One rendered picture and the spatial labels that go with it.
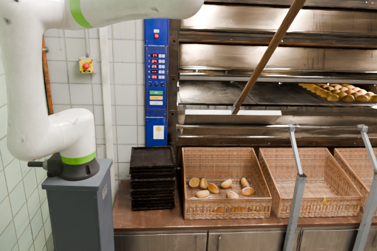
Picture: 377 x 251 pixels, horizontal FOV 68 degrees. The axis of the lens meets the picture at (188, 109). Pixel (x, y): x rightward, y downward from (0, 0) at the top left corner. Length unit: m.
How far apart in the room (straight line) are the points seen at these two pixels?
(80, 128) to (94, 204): 0.30
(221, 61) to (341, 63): 0.87
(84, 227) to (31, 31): 0.74
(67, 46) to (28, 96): 1.15
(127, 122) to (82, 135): 1.05
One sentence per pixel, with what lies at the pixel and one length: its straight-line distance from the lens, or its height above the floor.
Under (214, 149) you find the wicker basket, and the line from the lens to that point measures 2.16.
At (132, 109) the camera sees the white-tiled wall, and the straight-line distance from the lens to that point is 2.05.
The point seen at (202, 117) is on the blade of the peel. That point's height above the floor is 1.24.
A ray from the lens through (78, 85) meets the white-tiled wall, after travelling 2.07.
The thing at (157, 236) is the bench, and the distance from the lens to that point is 1.89.
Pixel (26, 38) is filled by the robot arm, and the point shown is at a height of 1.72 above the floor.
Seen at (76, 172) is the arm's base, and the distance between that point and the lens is 1.13.
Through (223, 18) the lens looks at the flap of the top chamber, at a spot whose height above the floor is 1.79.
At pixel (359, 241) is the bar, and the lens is 2.26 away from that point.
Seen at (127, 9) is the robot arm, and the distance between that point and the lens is 0.76.
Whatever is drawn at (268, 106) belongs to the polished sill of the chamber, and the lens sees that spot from 2.17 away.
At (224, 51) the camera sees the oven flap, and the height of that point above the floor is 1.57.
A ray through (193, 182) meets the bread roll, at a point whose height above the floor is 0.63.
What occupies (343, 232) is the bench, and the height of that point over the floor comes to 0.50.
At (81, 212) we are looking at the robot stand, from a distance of 1.18.
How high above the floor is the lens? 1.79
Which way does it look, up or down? 18 degrees down
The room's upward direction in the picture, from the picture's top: 2 degrees clockwise
